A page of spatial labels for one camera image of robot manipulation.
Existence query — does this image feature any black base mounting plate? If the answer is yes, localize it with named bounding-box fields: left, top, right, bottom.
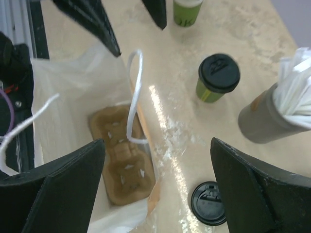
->
left=26, top=0, right=50, bottom=60

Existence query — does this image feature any green paper coffee cup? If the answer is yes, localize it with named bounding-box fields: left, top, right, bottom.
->
left=195, top=78, right=225, bottom=103

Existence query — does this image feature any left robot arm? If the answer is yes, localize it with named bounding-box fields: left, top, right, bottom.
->
left=0, top=0, right=150, bottom=183

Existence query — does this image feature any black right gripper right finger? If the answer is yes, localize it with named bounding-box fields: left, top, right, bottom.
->
left=210, top=138, right=311, bottom=233

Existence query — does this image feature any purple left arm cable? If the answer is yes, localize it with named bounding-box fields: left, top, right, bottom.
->
left=0, top=90, right=15, bottom=138

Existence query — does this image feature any white wrapped straws bundle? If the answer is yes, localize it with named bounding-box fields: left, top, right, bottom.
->
left=273, top=47, right=311, bottom=130

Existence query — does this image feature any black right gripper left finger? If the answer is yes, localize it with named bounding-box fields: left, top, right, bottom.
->
left=0, top=139, right=105, bottom=233

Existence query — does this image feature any brown paper bag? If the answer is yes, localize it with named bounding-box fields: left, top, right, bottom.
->
left=0, top=43, right=161, bottom=233

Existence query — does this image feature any grey straw holder cup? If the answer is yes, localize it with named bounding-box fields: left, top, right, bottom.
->
left=238, top=83, right=311, bottom=144

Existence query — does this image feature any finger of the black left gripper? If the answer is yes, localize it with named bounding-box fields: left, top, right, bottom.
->
left=53, top=0, right=121, bottom=57
left=142, top=0, right=167, bottom=30

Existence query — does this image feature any black coffee cup lid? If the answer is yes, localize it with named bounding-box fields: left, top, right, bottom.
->
left=190, top=181, right=226, bottom=226

